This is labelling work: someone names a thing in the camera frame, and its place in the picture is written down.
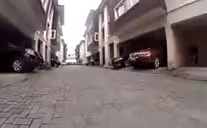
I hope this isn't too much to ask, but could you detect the dark car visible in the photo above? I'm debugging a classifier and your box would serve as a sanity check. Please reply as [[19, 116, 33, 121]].
[[110, 55, 131, 70]]

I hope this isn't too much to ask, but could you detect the grey brick paved road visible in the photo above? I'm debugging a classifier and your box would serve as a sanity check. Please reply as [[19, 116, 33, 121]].
[[0, 64, 207, 128]]

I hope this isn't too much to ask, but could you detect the red car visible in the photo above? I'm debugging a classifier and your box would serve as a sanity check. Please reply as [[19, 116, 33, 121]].
[[128, 47, 162, 70]]

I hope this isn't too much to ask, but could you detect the vehicle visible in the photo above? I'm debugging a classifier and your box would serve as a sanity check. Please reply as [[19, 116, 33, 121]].
[[50, 58, 63, 68]]

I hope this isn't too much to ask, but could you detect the row of buildings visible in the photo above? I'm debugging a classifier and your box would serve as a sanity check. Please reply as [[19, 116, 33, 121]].
[[74, 0, 207, 71], [0, 0, 69, 73]]

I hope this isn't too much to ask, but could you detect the black car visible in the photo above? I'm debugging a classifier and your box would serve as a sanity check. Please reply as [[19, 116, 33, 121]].
[[4, 44, 43, 74]]

